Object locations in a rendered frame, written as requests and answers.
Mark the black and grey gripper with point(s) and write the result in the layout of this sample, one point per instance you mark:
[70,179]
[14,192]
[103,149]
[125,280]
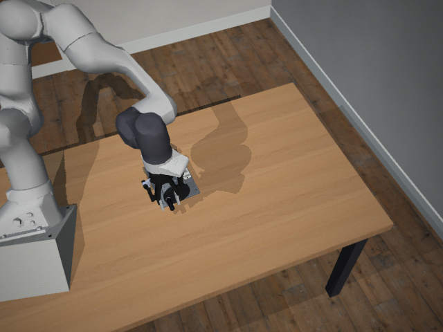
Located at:
[158,180]

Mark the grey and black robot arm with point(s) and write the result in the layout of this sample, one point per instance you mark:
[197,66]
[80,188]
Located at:
[31,201]

